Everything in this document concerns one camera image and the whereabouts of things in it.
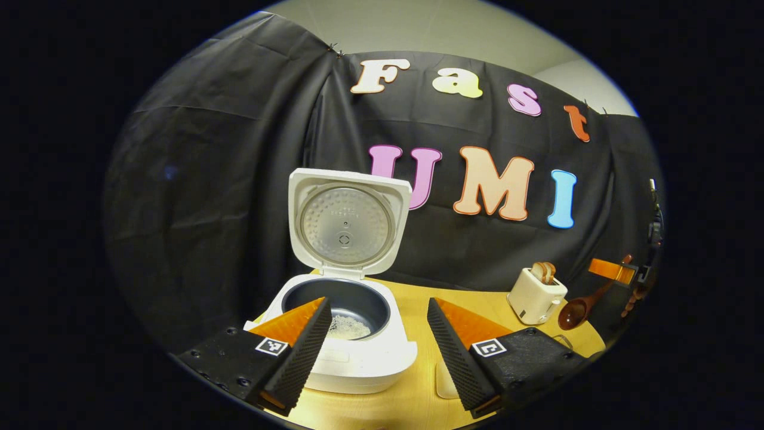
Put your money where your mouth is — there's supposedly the black backdrop cloth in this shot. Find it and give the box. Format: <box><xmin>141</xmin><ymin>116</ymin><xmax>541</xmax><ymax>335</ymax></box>
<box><xmin>103</xmin><ymin>11</ymin><xmax>666</xmax><ymax>359</ymax></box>

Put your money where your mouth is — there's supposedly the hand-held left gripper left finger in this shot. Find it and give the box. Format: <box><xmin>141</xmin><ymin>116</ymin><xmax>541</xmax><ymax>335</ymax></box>
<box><xmin>178</xmin><ymin>297</ymin><xmax>333</xmax><ymax>417</ymax></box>

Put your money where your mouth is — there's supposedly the white rice cooker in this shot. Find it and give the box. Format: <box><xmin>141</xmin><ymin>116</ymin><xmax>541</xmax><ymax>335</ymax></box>
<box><xmin>244</xmin><ymin>168</ymin><xmax>418</xmax><ymax>395</ymax></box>

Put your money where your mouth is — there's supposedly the brown wooden spoon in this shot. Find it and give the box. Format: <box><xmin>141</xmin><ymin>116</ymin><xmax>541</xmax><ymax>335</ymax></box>
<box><xmin>557</xmin><ymin>254</ymin><xmax>633</xmax><ymax>331</ymax></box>

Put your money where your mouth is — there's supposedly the cream white toaster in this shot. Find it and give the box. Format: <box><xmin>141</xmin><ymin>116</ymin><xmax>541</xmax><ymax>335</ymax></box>
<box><xmin>507</xmin><ymin>267</ymin><xmax>568</xmax><ymax>325</ymax></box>

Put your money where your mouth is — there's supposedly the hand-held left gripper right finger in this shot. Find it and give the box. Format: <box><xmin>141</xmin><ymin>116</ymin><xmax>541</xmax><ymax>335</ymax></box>
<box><xmin>427</xmin><ymin>297</ymin><xmax>592</xmax><ymax>420</ymax></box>

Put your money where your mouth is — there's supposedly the white rice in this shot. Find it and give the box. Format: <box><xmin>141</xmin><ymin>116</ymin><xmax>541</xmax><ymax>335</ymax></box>
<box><xmin>327</xmin><ymin>315</ymin><xmax>372</xmax><ymax>341</ymax></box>

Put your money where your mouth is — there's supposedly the clear plastic container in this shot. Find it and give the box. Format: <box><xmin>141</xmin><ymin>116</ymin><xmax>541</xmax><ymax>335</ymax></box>
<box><xmin>436</xmin><ymin>334</ymin><xmax>574</xmax><ymax>400</ymax></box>

